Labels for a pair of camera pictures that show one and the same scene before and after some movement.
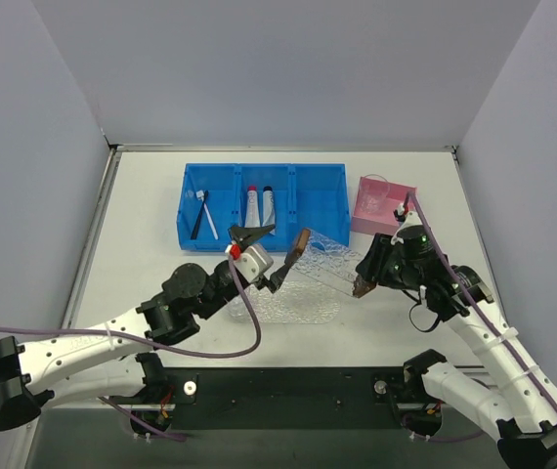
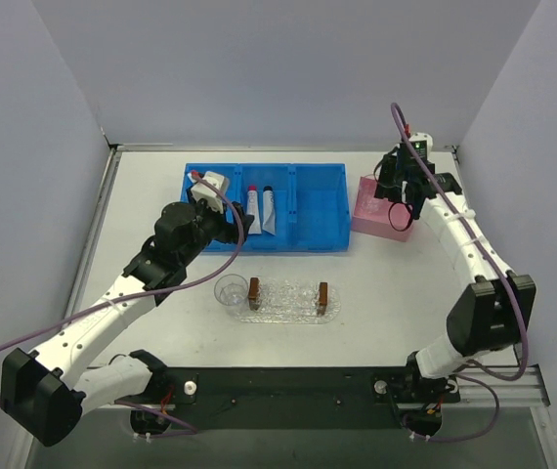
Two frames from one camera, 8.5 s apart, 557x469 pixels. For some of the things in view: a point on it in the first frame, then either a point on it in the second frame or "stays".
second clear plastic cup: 373,191 stays
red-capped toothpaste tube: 252,219 stays
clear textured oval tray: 298,302 stays
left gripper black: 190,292 to 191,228
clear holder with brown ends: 330,264 to 275,293
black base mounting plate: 290,398 stays
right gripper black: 373,264 to 407,183
